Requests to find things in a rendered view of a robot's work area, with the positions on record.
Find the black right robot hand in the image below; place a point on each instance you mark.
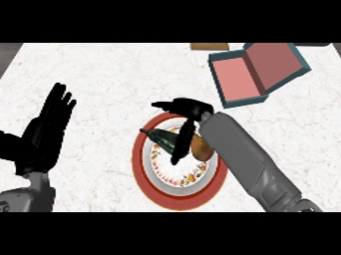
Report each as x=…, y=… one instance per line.
x=183, y=132

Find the brown pear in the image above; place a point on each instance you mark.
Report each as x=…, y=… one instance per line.
x=200, y=147

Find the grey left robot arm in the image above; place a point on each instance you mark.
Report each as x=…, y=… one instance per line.
x=27, y=194

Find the dark green eggplant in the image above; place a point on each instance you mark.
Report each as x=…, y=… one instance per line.
x=161, y=138

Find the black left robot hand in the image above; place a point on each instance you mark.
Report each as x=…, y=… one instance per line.
x=45, y=132

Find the red rimmed floral plate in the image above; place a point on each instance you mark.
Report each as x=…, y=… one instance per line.
x=177, y=179

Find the teal and pink cardboard box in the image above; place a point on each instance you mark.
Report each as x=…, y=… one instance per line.
x=257, y=73

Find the brown wooden block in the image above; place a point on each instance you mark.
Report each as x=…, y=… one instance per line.
x=208, y=46

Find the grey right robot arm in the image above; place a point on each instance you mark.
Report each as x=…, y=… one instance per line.
x=249, y=162

